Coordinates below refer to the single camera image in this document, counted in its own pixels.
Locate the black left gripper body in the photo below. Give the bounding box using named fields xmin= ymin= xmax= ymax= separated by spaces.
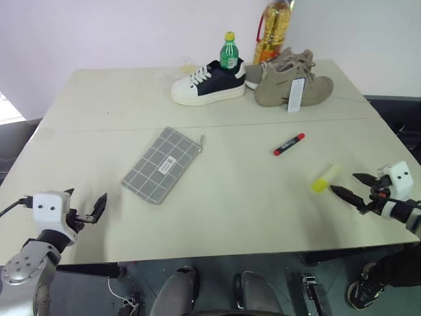
xmin=66 ymin=207 xmax=100 ymax=244

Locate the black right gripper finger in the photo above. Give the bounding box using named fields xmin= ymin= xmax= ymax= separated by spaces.
xmin=329 ymin=184 xmax=366 ymax=213
xmin=352 ymin=172 xmax=376 ymax=189

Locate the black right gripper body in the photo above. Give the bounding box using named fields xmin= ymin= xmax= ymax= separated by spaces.
xmin=360 ymin=175 xmax=391 ymax=216

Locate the grey checked pencil pouch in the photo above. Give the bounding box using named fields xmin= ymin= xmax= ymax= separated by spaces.
xmin=120 ymin=126 xmax=207 ymax=206

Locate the yellow highlighter marker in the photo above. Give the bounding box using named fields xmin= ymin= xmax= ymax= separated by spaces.
xmin=310 ymin=163 xmax=343 ymax=194

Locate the dark furniture beside table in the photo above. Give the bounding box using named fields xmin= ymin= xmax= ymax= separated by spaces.
xmin=362 ymin=94 xmax=421 ymax=173

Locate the person's dark trouser leg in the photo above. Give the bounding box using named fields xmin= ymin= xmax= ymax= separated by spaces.
xmin=374 ymin=242 xmax=421 ymax=291

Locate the red and black pen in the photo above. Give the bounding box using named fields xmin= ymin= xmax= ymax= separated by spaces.
xmin=273 ymin=132 xmax=306 ymax=157

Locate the black person's shoe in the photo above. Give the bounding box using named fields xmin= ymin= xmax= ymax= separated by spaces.
xmin=346 ymin=261 xmax=386 ymax=311

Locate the black metal stand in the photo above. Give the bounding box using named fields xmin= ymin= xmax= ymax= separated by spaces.
xmin=301 ymin=273 xmax=326 ymax=316

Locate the white paper shoe tag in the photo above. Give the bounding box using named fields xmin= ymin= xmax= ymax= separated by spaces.
xmin=286 ymin=78 xmax=305 ymax=114

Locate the dark rounded robot leg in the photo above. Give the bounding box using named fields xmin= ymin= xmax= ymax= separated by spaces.
xmin=232 ymin=271 xmax=284 ymax=316
xmin=150 ymin=265 xmax=200 ymax=316

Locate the beige sneaker with tag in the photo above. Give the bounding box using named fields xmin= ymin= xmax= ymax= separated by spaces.
xmin=253 ymin=58 xmax=335 ymax=108

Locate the white and navy sneaker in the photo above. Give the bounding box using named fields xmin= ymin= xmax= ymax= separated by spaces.
xmin=170 ymin=59 xmax=247 ymax=107

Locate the yellow cooking oil bottle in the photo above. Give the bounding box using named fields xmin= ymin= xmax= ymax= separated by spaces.
xmin=252 ymin=0 xmax=296 ymax=66

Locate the green plastic bottle yellow cap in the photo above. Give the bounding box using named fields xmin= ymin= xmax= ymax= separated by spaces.
xmin=219 ymin=31 xmax=239 ymax=70

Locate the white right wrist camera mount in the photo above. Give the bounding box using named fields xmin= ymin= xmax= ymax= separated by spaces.
xmin=377 ymin=161 xmax=414 ymax=200

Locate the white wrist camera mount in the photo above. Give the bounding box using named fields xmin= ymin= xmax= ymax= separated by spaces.
xmin=377 ymin=161 xmax=414 ymax=200
xmin=32 ymin=190 xmax=78 ymax=245

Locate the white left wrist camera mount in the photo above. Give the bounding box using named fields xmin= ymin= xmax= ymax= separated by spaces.
xmin=32 ymin=190 xmax=78 ymax=245

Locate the black table frame bar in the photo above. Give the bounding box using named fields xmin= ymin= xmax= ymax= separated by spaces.
xmin=55 ymin=262 xmax=128 ymax=279

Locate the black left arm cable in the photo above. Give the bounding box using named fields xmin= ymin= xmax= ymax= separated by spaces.
xmin=0 ymin=195 xmax=34 ymax=218

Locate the white floor cable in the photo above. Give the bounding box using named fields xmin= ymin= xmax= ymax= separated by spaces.
xmin=107 ymin=278 xmax=140 ymax=311

